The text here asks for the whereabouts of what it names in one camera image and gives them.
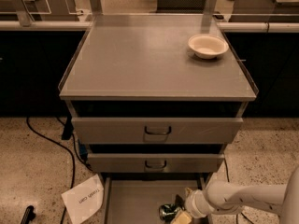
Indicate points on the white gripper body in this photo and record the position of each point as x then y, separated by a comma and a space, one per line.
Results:
194, 203

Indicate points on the grey drawer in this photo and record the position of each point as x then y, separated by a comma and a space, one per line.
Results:
136, 198
155, 158
162, 122

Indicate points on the white paper bowl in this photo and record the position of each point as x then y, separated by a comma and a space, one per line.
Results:
208, 46

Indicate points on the white horizontal rail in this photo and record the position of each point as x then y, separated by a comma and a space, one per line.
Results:
230, 27

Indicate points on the grey background table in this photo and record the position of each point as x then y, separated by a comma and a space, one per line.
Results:
39, 10
281, 11

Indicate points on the white paper label sign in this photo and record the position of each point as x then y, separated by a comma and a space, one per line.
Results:
84, 200

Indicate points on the grey bottom drawer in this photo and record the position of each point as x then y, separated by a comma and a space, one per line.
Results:
136, 198

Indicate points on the black object on floor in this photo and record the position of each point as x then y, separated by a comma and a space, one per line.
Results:
28, 215

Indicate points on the crushed green can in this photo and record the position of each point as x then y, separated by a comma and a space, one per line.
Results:
167, 212

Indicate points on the grey drawer cabinet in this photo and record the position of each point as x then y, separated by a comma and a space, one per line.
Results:
147, 58

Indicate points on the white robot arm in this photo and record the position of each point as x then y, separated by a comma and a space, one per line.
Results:
224, 198

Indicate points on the grey middle drawer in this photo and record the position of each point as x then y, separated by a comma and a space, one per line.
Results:
155, 158

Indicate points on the grey background table right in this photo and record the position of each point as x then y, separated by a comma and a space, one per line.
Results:
281, 11

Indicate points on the grey background table left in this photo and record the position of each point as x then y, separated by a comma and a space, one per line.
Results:
39, 10

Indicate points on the grey top drawer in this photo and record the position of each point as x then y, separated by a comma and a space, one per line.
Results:
162, 122

